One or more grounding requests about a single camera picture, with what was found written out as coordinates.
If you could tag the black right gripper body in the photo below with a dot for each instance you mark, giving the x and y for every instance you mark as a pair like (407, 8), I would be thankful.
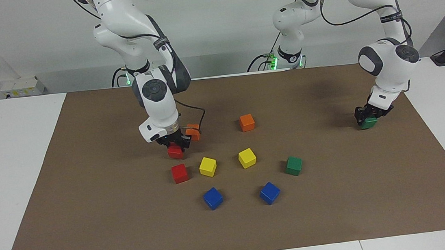
(172, 138)

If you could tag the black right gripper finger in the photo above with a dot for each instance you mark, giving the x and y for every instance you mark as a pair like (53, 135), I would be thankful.
(166, 144)
(186, 142)

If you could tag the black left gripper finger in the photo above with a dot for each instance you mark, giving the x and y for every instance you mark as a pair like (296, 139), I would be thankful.
(381, 116)
(360, 115)

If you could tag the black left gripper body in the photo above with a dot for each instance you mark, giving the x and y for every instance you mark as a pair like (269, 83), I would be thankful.
(378, 110)

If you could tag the green wooden cube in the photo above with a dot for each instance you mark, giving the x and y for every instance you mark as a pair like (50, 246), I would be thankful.
(293, 165)
(368, 123)

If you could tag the red wooden cube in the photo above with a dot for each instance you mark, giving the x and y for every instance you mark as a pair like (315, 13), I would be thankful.
(175, 152)
(180, 173)

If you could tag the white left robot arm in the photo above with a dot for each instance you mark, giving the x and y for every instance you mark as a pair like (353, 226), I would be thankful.
(389, 72)

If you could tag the orange wooden cube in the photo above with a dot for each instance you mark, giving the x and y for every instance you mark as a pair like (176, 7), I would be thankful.
(194, 133)
(246, 122)

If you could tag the yellow wooden cube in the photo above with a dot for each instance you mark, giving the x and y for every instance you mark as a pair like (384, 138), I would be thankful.
(247, 157)
(207, 167)

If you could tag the blue wooden cube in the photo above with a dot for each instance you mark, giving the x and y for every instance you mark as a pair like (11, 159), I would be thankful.
(213, 198)
(270, 192)

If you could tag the brown paper table mat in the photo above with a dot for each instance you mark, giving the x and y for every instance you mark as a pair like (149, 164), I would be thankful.
(134, 231)

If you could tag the green lit base connector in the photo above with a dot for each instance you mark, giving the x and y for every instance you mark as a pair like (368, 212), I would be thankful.
(271, 61)

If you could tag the white power strip box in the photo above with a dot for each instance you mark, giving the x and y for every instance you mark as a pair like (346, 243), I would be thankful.
(23, 87)

